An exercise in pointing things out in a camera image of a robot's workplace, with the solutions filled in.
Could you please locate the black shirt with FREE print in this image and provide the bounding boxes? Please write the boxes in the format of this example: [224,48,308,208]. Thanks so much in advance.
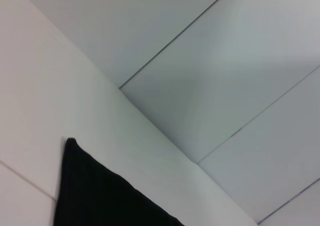
[53,136,186,226]

